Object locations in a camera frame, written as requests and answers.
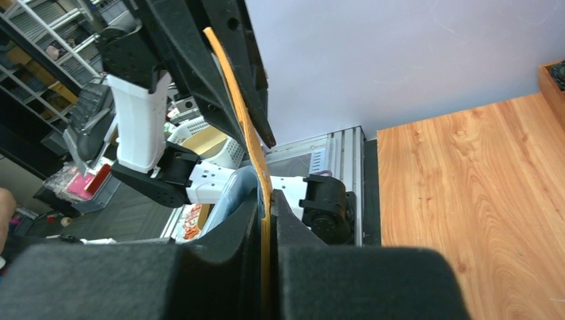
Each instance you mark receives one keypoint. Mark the white plastic basket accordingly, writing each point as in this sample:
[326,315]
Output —
[208,142]

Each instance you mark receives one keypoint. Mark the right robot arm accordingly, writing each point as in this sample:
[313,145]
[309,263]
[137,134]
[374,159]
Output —
[322,198]

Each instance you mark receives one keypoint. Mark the wooden compartment tray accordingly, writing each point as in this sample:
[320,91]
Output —
[550,91]

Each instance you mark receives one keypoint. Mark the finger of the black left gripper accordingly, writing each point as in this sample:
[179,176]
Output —
[176,30]
[232,25]

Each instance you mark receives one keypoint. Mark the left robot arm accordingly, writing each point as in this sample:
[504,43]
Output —
[138,81]

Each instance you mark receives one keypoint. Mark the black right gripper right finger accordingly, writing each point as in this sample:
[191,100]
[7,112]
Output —
[313,280]

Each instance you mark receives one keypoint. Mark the yellow leather card holder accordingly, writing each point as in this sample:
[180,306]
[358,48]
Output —
[258,162]

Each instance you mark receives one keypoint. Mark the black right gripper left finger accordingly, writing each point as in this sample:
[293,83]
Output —
[214,277]

